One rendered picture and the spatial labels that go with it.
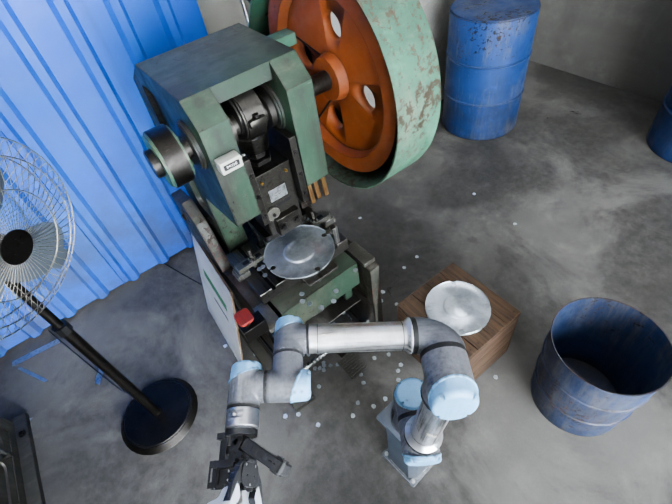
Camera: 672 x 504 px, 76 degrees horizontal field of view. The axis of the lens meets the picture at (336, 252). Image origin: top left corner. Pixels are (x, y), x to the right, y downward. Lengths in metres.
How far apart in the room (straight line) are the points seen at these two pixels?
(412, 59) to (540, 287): 1.69
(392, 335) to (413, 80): 0.71
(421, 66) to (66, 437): 2.36
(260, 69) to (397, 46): 0.41
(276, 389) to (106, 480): 1.56
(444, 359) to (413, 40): 0.85
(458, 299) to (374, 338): 1.01
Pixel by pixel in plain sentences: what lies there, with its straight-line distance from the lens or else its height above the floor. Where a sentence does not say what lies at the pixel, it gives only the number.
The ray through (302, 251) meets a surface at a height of 0.79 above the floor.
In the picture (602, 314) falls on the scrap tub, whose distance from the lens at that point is 2.16.
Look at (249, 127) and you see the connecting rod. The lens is 1.41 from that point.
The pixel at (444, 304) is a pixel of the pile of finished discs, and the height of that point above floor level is 0.37.
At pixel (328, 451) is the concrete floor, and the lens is 2.15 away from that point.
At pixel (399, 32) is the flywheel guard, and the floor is 1.56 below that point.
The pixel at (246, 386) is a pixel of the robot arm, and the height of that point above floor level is 1.14.
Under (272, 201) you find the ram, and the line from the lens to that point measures 1.58.
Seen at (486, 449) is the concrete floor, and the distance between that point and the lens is 2.17.
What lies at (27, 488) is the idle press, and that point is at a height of 0.03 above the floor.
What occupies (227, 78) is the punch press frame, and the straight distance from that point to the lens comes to 1.36.
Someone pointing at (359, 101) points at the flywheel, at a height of 1.28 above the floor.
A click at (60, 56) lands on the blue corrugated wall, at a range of 2.45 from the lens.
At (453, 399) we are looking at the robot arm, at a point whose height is 1.07.
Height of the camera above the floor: 2.04
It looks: 48 degrees down
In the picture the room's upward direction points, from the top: 11 degrees counter-clockwise
